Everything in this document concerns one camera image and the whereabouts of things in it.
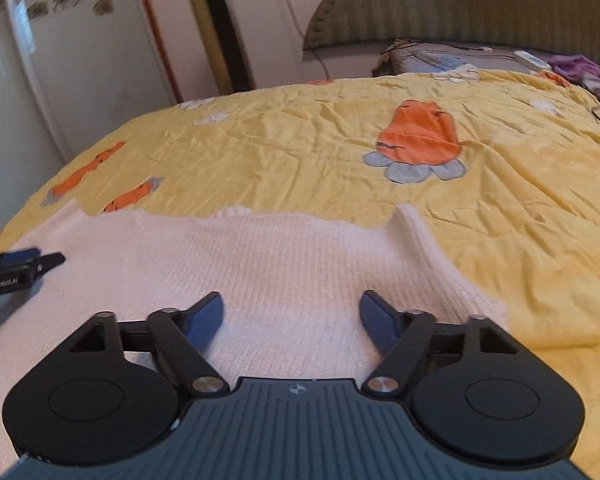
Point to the purple cloth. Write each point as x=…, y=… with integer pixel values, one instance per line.
x=575, y=66

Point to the white knit sweater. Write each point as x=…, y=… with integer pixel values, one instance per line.
x=290, y=260

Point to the orange wooden door frame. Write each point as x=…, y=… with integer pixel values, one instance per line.
x=152, y=20

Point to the green padded headboard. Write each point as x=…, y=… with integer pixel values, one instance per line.
x=455, y=5

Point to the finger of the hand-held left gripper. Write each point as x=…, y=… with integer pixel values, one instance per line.
x=47, y=262
x=15, y=256

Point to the gold tower fan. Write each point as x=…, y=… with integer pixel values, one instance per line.
x=220, y=25

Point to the white remote control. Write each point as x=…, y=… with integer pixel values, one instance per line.
x=532, y=61

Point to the white flowered wardrobe door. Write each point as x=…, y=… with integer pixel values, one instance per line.
x=80, y=60

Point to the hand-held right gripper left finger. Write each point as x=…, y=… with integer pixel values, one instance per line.
x=205, y=317

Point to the yellow printed blanket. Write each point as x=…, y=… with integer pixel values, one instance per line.
x=305, y=150

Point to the grey pillow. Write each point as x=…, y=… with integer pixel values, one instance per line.
x=420, y=57

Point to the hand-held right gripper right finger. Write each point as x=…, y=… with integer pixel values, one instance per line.
x=377, y=320

